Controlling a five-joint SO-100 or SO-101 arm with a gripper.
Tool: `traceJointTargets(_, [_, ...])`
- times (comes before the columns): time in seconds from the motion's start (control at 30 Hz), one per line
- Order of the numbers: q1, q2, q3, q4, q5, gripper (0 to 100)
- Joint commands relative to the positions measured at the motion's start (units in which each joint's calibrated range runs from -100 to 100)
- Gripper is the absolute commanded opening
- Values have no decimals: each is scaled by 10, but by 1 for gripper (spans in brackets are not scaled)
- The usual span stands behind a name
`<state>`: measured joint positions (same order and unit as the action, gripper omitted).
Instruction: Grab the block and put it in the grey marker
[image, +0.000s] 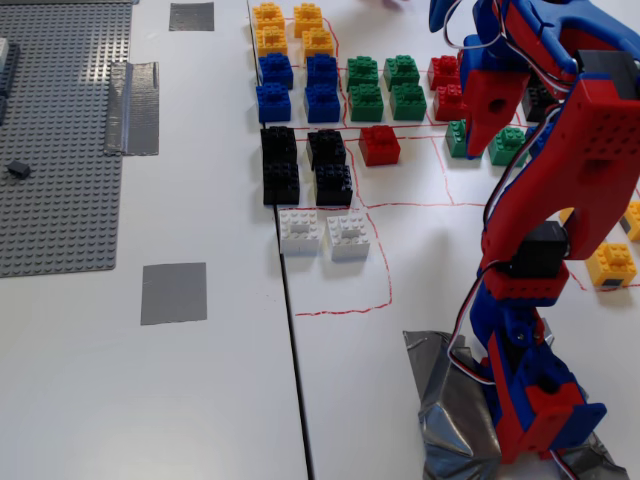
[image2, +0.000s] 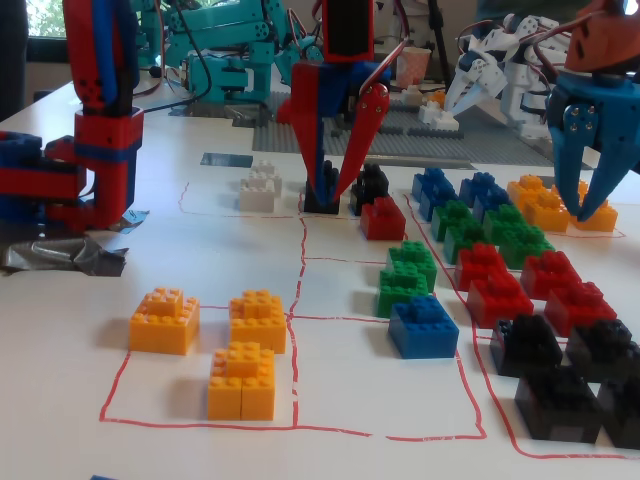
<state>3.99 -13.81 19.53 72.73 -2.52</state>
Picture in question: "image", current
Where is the blue and red gripper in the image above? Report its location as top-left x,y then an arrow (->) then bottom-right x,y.
459,34 -> 532,161

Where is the red lego block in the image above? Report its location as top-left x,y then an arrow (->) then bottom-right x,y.
358,125 -> 402,168
432,84 -> 470,122
427,55 -> 465,91

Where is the green lego block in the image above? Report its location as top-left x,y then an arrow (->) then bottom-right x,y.
488,126 -> 529,167
348,83 -> 386,123
389,83 -> 428,122
383,54 -> 421,91
445,119 -> 474,159
345,55 -> 380,90

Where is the white lego block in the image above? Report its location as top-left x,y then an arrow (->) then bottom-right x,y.
278,209 -> 321,257
325,213 -> 373,262

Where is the blue lego block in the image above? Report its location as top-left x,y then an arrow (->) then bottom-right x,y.
303,83 -> 342,124
306,53 -> 340,89
255,83 -> 293,124
258,53 -> 295,90

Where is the grey tape square marker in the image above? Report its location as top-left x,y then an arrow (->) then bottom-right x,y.
169,2 -> 216,32
140,262 -> 208,327

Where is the blue plastic object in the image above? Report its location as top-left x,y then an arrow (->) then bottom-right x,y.
428,0 -> 455,35

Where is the wrinkled grey tape strip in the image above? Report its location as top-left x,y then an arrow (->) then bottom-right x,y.
104,61 -> 161,157

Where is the grey lego baseplate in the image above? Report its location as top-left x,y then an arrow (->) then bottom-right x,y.
0,0 -> 135,279

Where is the white red black servo cable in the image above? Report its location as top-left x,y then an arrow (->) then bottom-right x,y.
441,0 -> 507,52
446,279 -> 497,387
547,448 -> 577,480
483,106 -> 560,222

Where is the crumpled grey duct tape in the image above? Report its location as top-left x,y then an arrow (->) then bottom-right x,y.
402,317 -> 631,480

